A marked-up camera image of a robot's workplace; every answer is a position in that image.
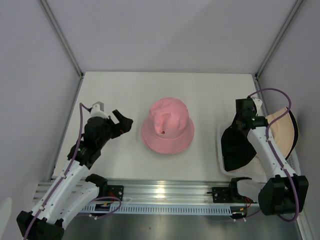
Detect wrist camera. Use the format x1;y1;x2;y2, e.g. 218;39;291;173
90;101;108;119
247;96;263;116

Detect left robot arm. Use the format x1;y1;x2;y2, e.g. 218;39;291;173
16;107;134;240

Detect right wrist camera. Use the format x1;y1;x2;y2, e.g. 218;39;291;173
247;96;263;116

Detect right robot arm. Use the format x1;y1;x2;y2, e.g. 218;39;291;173
227;97;309;221

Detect right aluminium corner post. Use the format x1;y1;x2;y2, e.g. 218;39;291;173
254;0;306;81

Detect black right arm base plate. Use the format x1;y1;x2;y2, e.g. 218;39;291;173
207;187;256;204

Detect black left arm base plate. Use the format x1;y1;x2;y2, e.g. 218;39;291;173
106;185;125;201

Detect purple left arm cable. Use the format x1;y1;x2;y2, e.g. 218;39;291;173
23;102;92;238

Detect aluminium corner post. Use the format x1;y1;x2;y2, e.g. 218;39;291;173
254;0;306;81
37;0;84;79

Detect pink bucket hat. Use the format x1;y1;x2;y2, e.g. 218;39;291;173
141;97;195;155

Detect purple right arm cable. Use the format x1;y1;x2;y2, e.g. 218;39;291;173
248;87;301;223

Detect white slotted cable duct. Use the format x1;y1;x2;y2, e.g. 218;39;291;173
80;203;248;216

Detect white plastic basket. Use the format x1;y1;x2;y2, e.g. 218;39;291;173
216;122;301;182

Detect left aluminium corner post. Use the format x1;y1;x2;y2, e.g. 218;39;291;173
37;0;84;79

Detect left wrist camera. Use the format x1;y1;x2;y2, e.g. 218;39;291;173
90;101;108;119

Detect beige bucket hat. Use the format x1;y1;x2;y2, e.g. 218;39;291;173
270;111;299;160

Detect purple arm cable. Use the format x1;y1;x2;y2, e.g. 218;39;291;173
23;102;92;238
248;87;301;223

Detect black bucket hat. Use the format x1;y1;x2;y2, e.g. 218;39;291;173
221;115;257;172

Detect aluminium front rail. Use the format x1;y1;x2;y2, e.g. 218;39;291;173
34;176;266;205

